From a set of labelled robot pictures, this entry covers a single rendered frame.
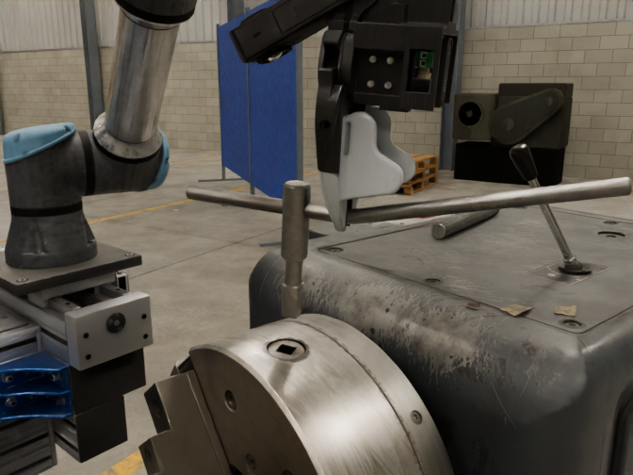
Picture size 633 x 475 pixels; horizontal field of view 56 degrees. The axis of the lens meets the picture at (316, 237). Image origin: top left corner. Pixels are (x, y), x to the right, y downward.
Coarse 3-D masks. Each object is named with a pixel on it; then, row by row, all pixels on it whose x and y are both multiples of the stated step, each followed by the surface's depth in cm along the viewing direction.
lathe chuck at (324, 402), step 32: (192, 352) 56; (224, 352) 51; (256, 352) 51; (320, 352) 52; (224, 384) 52; (256, 384) 48; (288, 384) 47; (320, 384) 48; (352, 384) 49; (224, 416) 53; (256, 416) 48; (288, 416) 45; (320, 416) 46; (352, 416) 47; (384, 416) 48; (224, 448) 54; (256, 448) 49; (288, 448) 45; (320, 448) 44; (352, 448) 45; (384, 448) 46
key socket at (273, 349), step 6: (276, 342) 53; (282, 342) 53; (288, 342) 53; (294, 342) 53; (270, 348) 52; (276, 348) 52; (282, 348) 53; (288, 348) 52; (294, 348) 52; (300, 348) 52; (276, 354) 51; (282, 354) 51; (288, 354) 51; (294, 354) 51; (300, 354) 51
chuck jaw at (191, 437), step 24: (168, 384) 54; (192, 384) 56; (168, 408) 53; (192, 408) 55; (168, 432) 52; (192, 432) 53; (216, 432) 55; (144, 456) 53; (168, 456) 51; (192, 456) 52; (216, 456) 54
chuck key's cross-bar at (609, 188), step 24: (192, 192) 50; (216, 192) 49; (504, 192) 41; (528, 192) 40; (552, 192) 40; (576, 192) 39; (600, 192) 39; (624, 192) 38; (312, 216) 47; (360, 216) 45; (384, 216) 44; (408, 216) 44
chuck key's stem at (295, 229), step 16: (288, 192) 46; (304, 192) 46; (288, 208) 47; (304, 208) 47; (288, 224) 47; (304, 224) 47; (288, 240) 47; (304, 240) 48; (288, 256) 48; (304, 256) 48; (288, 272) 49; (288, 288) 49; (288, 304) 50
